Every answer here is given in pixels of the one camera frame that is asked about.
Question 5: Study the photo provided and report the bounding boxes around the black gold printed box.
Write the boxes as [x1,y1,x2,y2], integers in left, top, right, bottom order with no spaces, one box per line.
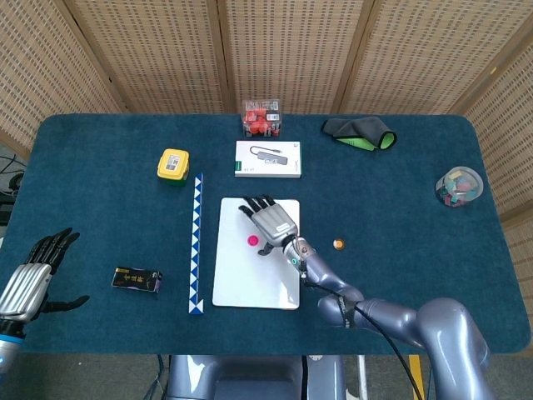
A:
[111,266,163,295]

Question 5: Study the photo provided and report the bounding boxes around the green tub yellow lid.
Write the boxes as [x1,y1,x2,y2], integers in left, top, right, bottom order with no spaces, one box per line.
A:
[157,147,191,188]

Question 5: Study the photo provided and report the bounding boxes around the grey robot torso base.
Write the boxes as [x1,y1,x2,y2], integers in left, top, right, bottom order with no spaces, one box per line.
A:
[165,353,347,400]

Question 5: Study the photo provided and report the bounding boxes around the white USB hub box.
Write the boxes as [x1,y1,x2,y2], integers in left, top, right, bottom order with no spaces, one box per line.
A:
[234,140,302,179]

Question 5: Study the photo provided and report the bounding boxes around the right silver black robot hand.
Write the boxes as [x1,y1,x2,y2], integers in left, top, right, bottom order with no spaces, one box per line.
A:
[237,193,300,257]

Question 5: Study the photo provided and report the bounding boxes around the clear jar colourful pieces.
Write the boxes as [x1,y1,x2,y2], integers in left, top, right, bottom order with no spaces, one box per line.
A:
[435,165,485,208]

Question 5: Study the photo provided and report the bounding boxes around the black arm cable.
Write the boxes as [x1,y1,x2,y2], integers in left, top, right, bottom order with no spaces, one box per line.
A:
[291,237,430,400]

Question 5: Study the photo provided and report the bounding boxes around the clear box red items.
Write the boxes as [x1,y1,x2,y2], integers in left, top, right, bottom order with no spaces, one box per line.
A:
[242,98,281,139]

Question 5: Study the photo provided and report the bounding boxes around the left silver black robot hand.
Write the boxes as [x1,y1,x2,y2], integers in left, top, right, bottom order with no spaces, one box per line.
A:
[0,227,91,325]

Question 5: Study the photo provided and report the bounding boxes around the black equipment with cables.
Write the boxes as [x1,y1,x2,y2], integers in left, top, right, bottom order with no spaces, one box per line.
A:
[0,141,28,226]

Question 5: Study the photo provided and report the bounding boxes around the woven bamboo folding screen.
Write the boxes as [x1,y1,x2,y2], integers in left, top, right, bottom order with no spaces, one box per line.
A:
[0,0,533,363]

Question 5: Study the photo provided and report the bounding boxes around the blue felt table cover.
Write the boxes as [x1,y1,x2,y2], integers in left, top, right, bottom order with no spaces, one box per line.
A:
[0,112,533,356]

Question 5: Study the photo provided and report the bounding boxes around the blue white snake puzzle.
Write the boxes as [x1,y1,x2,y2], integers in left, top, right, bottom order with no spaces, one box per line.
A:
[187,172,206,315]

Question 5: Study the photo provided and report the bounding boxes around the grey green microfibre cloth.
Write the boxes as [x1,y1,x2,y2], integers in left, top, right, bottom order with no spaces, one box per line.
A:
[321,116,398,153]

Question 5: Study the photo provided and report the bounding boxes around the white rectangular board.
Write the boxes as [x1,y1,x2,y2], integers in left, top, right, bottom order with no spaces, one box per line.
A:
[212,197,301,311]

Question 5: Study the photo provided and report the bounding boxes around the white table leg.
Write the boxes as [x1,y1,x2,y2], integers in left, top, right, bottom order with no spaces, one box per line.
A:
[356,354,370,400]

